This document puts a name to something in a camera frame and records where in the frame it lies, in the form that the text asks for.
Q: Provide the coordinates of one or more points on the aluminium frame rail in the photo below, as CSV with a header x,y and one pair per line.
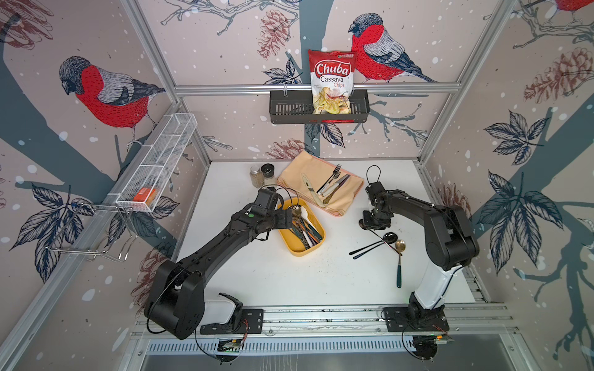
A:
x,y
379,320

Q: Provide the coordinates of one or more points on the glass spice jar brown contents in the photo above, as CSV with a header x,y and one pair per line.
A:
x,y
256,176

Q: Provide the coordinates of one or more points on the rainbow iridescent spoon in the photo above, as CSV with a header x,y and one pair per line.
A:
x,y
306,231

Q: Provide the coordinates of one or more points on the yellow plastic storage box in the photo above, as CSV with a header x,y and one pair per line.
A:
x,y
299,244

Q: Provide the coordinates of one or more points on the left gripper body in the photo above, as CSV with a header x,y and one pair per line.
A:
x,y
279,219

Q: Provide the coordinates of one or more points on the red cassava chips bag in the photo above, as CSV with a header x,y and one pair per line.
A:
x,y
332,81

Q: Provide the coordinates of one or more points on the beige cloth napkin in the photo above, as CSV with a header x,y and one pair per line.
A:
x,y
318,171

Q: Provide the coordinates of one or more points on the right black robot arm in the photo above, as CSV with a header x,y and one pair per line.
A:
x,y
449,243

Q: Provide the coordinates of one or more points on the dark green handled spoon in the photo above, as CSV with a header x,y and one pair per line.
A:
x,y
399,271

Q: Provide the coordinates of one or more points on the glass spice jar black lid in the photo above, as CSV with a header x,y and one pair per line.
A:
x,y
268,172

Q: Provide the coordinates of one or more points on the orange box on shelf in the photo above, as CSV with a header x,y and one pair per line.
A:
x,y
145,195

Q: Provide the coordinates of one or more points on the wire hook rack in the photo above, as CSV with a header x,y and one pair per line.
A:
x,y
94,231

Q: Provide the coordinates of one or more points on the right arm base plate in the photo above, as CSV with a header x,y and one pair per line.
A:
x,y
416,319

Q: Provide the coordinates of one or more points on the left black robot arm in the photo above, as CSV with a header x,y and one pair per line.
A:
x,y
176,299

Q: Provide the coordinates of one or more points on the cream handled knife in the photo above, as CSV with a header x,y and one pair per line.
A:
x,y
313,193

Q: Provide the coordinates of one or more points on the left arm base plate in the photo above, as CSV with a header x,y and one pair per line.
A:
x,y
248,321

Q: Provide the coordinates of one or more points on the black metal spoon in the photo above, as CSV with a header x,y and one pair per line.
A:
x,y
355,254

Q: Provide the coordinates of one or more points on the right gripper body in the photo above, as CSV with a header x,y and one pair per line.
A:
x,y
373,220

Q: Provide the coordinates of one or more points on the black wall basket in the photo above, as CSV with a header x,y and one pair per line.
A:
x,y
301,107

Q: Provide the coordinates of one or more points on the white plastic spoon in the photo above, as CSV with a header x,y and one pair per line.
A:
x,y
305,217

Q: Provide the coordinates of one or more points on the white wire shelf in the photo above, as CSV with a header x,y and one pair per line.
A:
x,y
159,163

